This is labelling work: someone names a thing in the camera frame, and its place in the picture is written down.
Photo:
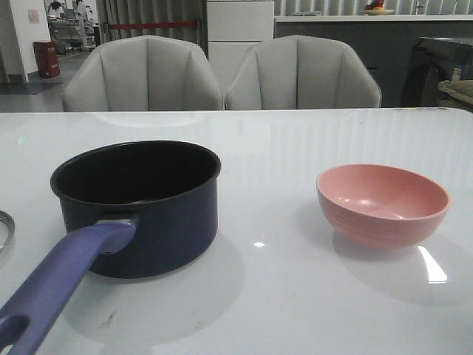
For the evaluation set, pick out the pink bowl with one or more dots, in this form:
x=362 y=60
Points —
x=381 y=206

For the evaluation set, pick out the glass pot lid blue knob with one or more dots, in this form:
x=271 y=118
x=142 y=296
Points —
x=8 y=228

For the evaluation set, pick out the dark blue saucepan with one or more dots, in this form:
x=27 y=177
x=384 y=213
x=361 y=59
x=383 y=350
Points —
x=131 y=210

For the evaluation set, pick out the right grey upholstered chair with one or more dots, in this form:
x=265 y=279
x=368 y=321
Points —
x=302 y=72

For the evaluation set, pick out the grey upholstered chair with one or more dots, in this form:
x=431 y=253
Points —
x=302 y=72
x=144 y=73

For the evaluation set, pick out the left grey upholstered chair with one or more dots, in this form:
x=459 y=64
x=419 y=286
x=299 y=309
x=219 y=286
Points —
x=144 y=73

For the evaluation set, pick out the white refrigerator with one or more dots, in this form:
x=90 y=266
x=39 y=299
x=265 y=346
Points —
x=233 y=27

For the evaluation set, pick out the red barrier belt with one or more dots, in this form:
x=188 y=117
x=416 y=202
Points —
x=149 y=26

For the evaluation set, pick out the grey kitchen counter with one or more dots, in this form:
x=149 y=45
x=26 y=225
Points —
x=384 y=43

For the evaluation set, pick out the grey folding curtain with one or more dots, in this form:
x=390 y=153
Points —
x=152 y=11

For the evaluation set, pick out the fruit plate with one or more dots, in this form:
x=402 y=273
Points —
x=376 y=8

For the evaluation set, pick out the red bin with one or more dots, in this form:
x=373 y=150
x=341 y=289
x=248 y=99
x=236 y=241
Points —
x=46 y=59

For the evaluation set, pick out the dark appliance cabinet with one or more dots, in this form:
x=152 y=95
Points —
x=435 y=59

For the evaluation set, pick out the beige cushion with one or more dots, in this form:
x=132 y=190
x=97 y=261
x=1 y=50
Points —
x=456 y=94

